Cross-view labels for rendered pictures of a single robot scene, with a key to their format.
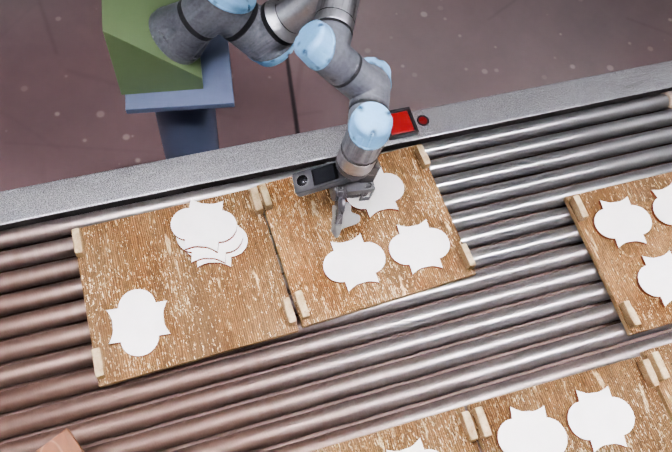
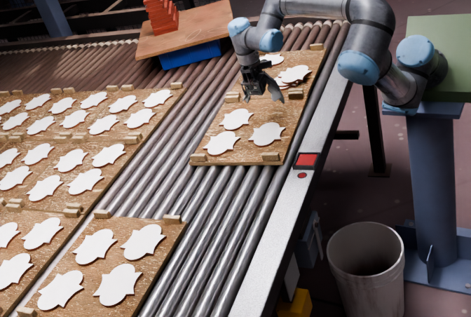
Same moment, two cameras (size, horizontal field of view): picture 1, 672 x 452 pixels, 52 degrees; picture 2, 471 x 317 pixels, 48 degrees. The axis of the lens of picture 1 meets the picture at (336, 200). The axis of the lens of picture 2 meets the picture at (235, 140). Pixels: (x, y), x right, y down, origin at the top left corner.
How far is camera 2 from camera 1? 2.35 m
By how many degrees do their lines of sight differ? 82
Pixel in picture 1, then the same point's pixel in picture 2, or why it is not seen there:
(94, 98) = not seen: outside the picture
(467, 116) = (288, 199)
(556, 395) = (111, 171)
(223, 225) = (289, 78)
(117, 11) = (427, 26)
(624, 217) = (144, 243)
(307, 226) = (269, 109)
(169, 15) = not seen: hidden behind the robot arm
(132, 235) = (310, 61)
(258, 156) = (328, 104)
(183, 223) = (300, 68)
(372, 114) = (238, 21)
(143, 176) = not seen: hidden behind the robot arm
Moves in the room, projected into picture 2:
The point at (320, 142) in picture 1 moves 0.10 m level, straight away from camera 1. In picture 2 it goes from (319, 127) to (343, 133)
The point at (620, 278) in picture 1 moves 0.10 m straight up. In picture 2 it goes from (120, 224) to (108, 200)
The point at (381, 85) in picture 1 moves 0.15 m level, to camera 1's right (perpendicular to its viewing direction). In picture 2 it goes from (256, 31) to (221, 52)
